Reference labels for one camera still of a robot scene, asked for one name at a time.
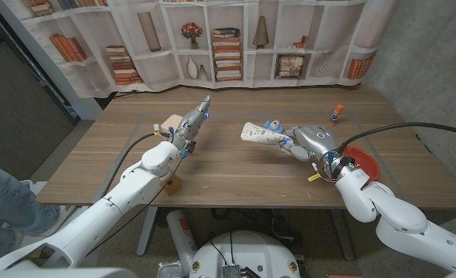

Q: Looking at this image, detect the person in blue jeans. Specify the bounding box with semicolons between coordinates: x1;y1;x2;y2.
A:
0;158;61;267

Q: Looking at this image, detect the blue toy camera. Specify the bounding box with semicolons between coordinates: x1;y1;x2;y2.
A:
264;119;285;135

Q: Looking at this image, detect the printed bookshelf backdrop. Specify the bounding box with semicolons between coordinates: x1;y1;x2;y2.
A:
0;0;401;100

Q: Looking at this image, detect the white patterned pen bag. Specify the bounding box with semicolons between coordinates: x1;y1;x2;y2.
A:
240;121;291;147

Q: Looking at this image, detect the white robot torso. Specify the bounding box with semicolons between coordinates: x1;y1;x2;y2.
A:
188;230;301;278

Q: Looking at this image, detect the white cylinder with orange label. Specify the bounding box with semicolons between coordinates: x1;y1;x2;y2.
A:
165;208;199;271

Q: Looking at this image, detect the wooden brick with holes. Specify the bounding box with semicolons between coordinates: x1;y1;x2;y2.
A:
162;174;182;197

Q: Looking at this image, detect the orange capped glue stick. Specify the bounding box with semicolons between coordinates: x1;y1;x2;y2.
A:
329;103;345;127

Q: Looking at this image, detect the grey finned module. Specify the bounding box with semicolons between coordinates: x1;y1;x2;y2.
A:
222;264;241;278

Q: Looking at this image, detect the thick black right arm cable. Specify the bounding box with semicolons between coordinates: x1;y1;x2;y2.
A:
335;121;456;154

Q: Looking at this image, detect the silver foil tray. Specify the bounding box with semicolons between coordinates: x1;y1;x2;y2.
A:
157;261;182;278

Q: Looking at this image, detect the beige block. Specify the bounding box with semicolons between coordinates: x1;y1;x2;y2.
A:
160;114;184;134

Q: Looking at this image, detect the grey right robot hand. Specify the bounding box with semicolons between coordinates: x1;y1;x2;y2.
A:
277;124;347;170

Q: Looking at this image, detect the red bowl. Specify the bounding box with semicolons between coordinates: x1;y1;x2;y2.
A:
343;145;381;182

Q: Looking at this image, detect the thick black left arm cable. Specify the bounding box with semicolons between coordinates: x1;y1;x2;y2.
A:
110;131;173;190

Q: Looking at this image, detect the white stool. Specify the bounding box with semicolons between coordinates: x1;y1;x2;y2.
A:
13;179;80;248

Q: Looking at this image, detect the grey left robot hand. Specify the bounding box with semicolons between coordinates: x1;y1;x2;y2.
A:
169;95;212;152

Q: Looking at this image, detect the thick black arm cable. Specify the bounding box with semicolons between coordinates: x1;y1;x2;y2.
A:
110;131;173;190
335;121;456;154

